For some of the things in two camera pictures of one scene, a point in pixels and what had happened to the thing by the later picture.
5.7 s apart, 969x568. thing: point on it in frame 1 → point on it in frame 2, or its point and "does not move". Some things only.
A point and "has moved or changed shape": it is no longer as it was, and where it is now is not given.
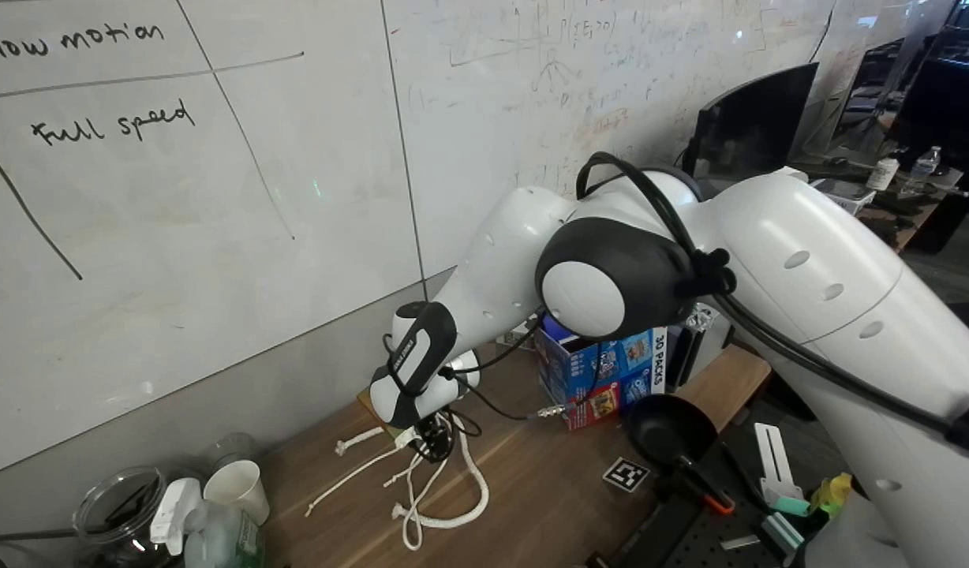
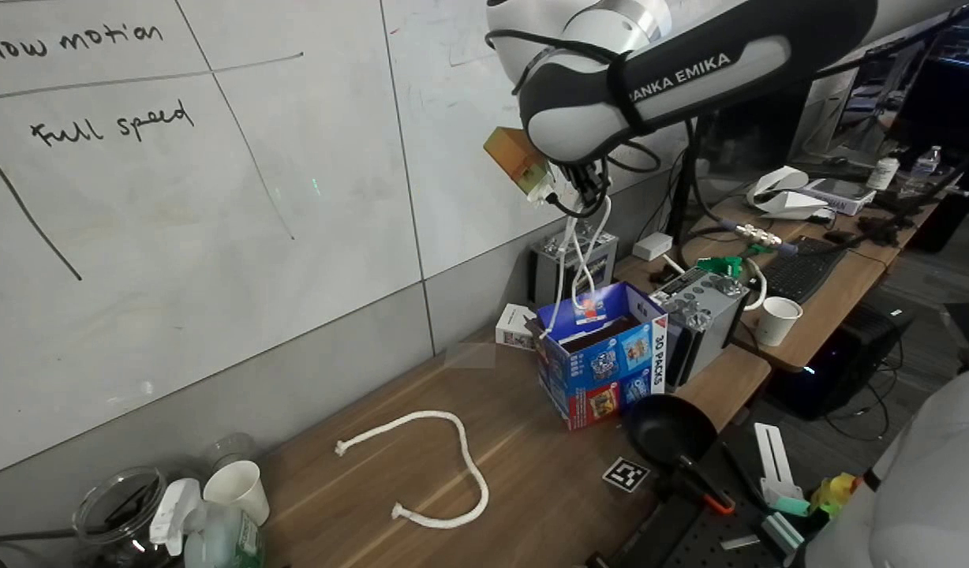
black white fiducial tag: [626, 476] does not move
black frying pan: [678, 434] does not move
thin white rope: [407, 516] has moved or changed shape
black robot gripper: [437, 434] → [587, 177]
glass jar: [113, 516] does not move
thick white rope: [481, 477] does not move
